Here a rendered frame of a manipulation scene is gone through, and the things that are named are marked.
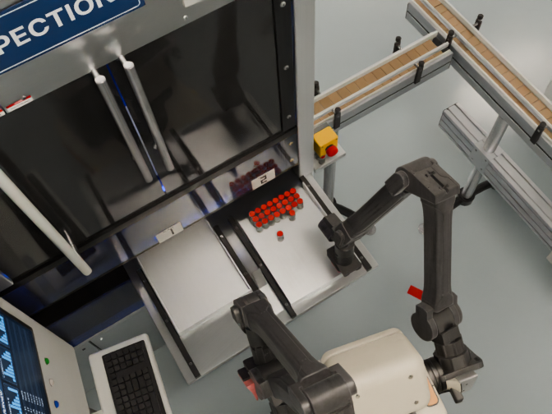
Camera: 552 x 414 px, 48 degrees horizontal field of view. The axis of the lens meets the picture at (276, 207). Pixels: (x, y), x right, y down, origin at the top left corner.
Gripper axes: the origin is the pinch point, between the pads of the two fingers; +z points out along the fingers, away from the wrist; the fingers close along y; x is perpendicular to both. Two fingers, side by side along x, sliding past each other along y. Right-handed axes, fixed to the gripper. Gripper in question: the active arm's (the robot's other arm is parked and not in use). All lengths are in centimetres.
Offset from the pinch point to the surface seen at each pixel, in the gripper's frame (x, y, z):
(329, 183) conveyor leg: -30, 55, 50
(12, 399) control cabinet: 89, -5, -48
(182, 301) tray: 48, 18, 1
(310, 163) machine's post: -10.0, 35.9, -6.7
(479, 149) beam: -84, 28, 33
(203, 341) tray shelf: 48.7, 3.8, 2.7
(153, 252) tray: 49, 38, 0
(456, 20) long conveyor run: -90, 61, -7
